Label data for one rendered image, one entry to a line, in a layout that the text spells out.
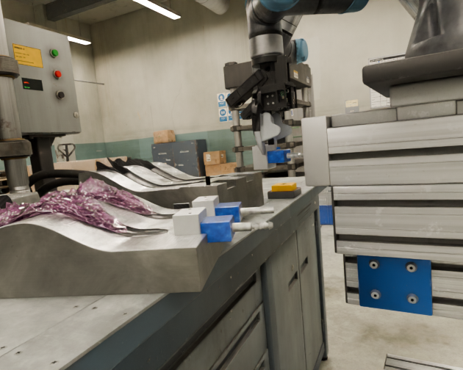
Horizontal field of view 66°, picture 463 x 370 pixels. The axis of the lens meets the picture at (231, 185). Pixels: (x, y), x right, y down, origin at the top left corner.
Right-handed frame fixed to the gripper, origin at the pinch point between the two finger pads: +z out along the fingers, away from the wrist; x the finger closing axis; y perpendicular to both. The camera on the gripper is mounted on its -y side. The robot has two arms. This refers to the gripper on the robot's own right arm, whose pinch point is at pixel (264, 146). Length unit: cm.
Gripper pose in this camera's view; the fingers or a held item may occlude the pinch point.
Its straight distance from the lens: 128.5
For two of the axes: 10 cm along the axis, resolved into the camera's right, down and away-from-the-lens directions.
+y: 6.9, 0.2, -7.2
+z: 1.0, 9.9, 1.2
